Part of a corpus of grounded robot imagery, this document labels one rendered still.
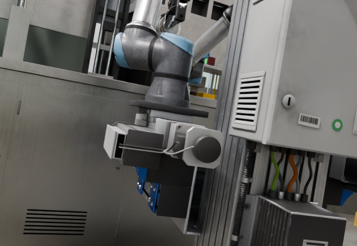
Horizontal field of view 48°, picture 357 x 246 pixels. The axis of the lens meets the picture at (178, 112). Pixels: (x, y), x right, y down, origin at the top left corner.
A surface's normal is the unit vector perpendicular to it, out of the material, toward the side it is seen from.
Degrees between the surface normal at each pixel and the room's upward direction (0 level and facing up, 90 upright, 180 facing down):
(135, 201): 90
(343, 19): 90
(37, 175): 90
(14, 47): 90
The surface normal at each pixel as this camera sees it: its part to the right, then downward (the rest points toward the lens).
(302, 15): 0.25, 0.03
